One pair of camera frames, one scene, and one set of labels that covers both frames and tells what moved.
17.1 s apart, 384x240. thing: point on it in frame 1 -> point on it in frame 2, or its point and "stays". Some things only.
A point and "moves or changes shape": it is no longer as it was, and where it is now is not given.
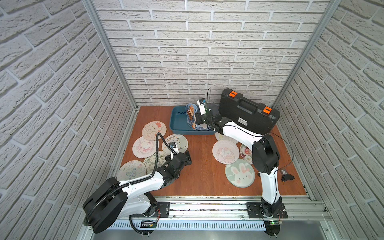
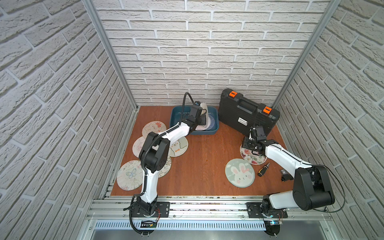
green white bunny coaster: x=241 y=174 stays
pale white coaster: x=220 y=137 moves or changes shape
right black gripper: x=199 y=116 -> x=245 y=141
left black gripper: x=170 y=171 -> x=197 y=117
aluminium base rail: x=301 y=209 stays
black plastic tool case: x=247 y=113 stays
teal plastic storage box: x=179 y=125 stays
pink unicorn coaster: x=225 y=152 moves or changes shape
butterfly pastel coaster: x=130 y=169 stays
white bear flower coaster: x=181 y=143 stays
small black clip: x=285 y=176 stays
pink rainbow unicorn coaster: x=143 y=148 stays
